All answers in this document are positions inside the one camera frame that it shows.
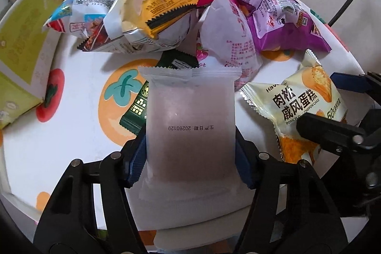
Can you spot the cream cake snack packet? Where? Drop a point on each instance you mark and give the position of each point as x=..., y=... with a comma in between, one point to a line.
x=297, y=111

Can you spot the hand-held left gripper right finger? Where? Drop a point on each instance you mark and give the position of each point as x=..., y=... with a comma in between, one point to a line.
x=242, y=164

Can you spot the frosted white snack packet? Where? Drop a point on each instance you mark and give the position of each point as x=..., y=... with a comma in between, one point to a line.
x=190, y=123

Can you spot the dark green snack packet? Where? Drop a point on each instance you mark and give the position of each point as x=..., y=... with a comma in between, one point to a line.
x=137, y=105

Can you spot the white and pink snack packet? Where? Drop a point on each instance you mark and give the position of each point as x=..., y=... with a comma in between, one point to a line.
x=229, y=42

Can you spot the yellow and silver chip bag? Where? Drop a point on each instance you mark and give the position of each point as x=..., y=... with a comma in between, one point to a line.
x=154, y=10

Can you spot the green yellow snack bag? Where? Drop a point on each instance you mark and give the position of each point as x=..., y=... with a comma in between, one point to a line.
x=20, y=42

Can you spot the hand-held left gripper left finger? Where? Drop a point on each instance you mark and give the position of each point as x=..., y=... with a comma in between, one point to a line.
x=137, y=160

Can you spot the purple snack packet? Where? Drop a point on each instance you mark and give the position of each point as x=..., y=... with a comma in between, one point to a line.
x=268, y=30

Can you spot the blue and white snack packet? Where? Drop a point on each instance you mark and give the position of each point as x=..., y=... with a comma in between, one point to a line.
x=86, y=4

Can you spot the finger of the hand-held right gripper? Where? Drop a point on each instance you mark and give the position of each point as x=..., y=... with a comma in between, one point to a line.
x=348, y=82
x=327, y=130

